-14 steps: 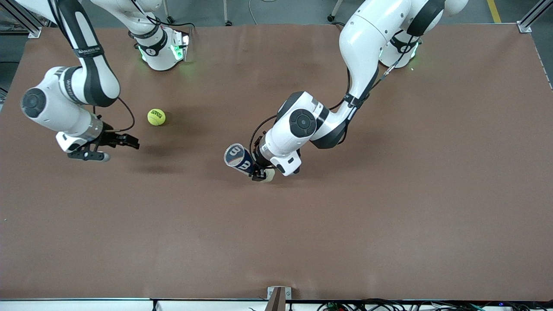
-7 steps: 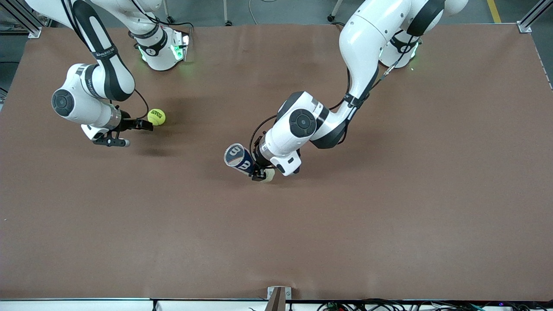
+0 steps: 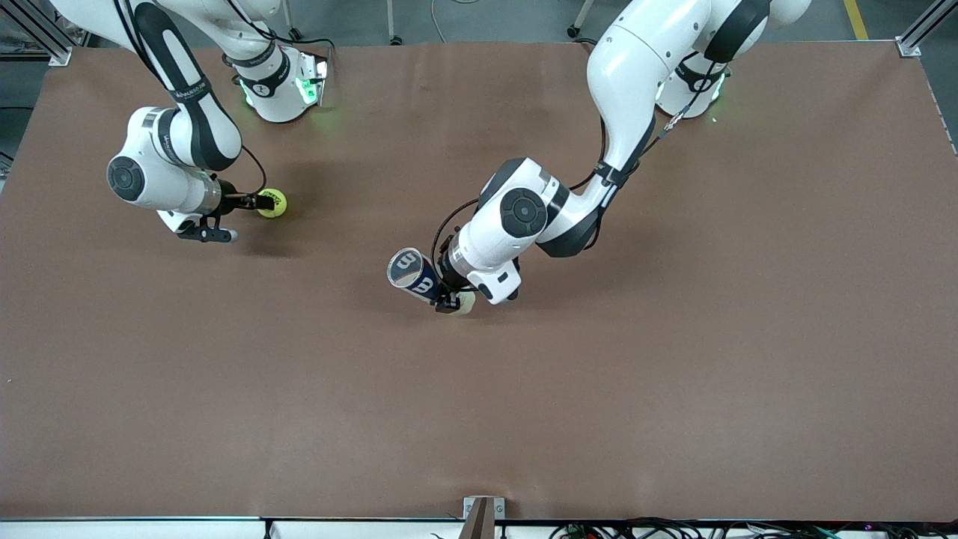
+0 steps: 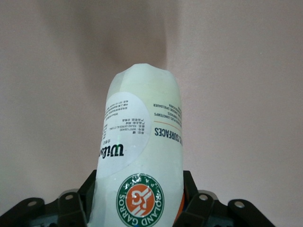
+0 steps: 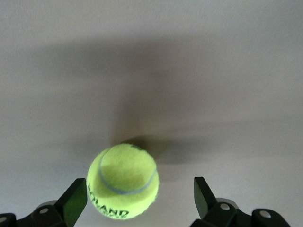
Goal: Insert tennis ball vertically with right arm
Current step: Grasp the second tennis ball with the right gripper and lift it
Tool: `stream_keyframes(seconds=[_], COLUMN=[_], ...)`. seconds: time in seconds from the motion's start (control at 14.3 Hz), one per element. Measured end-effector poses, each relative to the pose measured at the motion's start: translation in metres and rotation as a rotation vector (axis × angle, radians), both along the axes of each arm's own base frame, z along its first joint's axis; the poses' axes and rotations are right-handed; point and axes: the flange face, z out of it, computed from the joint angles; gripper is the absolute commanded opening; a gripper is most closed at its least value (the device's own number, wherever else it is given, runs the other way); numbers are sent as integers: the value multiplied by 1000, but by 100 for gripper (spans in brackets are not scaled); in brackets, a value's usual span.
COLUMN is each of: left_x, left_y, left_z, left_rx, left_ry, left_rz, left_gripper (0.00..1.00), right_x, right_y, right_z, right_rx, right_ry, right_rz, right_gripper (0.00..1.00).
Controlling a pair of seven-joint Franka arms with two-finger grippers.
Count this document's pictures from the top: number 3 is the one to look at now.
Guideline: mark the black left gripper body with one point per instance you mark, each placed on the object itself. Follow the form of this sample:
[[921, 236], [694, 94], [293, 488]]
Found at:
[[447, 271]]

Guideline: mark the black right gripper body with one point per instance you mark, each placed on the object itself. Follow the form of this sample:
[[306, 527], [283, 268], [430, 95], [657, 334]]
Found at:
[[230, 199]]

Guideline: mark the yellow tennis ball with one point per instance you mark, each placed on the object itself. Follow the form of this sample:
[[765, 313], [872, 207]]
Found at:
[[281, 203]]

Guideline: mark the clear tennis ball can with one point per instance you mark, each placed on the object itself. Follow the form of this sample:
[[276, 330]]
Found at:
[[412, 271]]

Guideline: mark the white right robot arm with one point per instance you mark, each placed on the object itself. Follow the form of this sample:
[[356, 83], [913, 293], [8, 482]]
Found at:
[[194, 112]]

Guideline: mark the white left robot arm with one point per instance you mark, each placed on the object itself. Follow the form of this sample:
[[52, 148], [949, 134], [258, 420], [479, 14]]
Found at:
[[636, 67]]

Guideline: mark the metal base connector plate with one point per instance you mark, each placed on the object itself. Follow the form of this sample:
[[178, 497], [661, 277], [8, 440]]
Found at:
[[318, 75]]

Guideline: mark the chair leg with castor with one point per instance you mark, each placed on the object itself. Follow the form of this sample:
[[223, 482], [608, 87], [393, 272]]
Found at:
[[580, 19], [392, 22], [292, 22]]

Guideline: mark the metal camera post bracket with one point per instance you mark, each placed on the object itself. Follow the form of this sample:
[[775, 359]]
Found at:
[[483, 515]]

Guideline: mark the aluminium frame profile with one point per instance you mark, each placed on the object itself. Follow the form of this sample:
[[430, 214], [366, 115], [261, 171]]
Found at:
[[37, 31], [920, 30]]

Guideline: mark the white table edge rail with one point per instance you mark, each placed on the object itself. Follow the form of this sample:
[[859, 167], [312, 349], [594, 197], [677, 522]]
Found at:
[[150, 531]]

